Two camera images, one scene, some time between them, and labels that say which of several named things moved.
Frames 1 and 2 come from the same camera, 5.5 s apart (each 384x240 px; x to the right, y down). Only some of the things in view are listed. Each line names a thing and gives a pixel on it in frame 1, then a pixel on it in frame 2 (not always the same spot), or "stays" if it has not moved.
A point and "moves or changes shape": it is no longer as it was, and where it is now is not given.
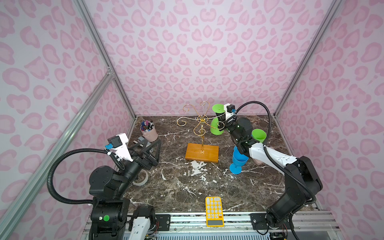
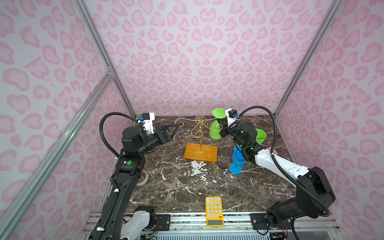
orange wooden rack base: x=193 y=151 stays
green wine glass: x=219 y=108 moves or changes shape
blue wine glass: x=239 y=160 stays
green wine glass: x=258 y=134 stays
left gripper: x=149 y=162 to x=165 y=130
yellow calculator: x=214 y=212 stays
